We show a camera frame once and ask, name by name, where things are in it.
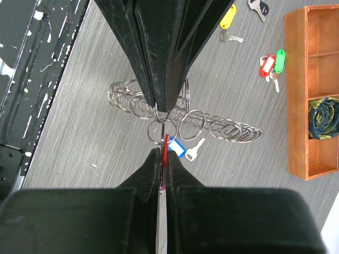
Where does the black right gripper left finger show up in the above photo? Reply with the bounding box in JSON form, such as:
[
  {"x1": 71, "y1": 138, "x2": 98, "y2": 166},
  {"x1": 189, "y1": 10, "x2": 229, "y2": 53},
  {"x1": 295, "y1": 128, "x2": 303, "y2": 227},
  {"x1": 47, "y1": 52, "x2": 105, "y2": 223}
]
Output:
[{"x1": 1, "y1": 149, "x2": 162, "y2": 253}]

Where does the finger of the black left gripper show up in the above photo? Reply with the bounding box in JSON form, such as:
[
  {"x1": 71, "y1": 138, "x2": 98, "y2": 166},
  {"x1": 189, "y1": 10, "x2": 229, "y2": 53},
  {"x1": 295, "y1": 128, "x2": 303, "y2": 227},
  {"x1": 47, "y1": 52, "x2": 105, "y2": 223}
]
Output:
[
  {"x1": 96, "y1": 0, "x2": 155, "y2": 106},
  {"x1": 134, "y1": 1, "x2": 233, "y2": 112}
]

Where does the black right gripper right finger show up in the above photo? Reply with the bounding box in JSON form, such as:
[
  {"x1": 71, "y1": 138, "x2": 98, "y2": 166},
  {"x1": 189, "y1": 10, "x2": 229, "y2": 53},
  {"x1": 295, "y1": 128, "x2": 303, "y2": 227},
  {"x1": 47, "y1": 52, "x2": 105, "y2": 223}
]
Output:
[{"x1": 166, "y1": 151, "x2": 325, "y2": 253}]

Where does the key with yellow tag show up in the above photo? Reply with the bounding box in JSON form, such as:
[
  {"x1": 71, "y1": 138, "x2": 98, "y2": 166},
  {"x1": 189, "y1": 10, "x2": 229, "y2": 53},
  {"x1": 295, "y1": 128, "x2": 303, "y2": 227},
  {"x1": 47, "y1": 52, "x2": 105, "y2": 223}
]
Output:
[{"x1": 219, "y1": 4, "x2": 244, "y2": 43}]

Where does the black key fob key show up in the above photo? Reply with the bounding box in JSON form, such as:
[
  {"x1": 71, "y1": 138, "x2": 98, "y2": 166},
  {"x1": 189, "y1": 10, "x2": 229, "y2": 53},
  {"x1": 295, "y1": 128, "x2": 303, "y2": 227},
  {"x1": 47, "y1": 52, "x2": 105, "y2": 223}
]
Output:
[{"x1": 247, "y1": 0, "x2": 269, "y2": 23}]

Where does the orange compartment tray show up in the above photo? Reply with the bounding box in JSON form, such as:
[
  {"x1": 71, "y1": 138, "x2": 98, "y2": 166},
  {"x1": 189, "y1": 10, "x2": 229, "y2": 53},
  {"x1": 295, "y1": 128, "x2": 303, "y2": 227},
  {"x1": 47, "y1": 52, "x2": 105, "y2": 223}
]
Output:
[{"x1": 284, "y1": 4, "x2": 338, "y2": 180}]

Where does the blue yellow rolled tie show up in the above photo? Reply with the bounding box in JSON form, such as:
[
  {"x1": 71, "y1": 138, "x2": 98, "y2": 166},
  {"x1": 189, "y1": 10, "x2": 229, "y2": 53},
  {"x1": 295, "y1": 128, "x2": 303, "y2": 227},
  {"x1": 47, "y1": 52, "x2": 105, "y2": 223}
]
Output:
[{"x1": 308, "y1": 97, "x2": 338, "y2": 140}]

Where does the black mounting base plate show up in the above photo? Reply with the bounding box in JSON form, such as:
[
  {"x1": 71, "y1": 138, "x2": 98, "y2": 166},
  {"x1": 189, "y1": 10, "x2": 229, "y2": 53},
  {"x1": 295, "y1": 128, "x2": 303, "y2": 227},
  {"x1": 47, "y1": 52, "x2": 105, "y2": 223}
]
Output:
[{"x1": 1, "y1": 1, "x2": 88, "y2": 199}]

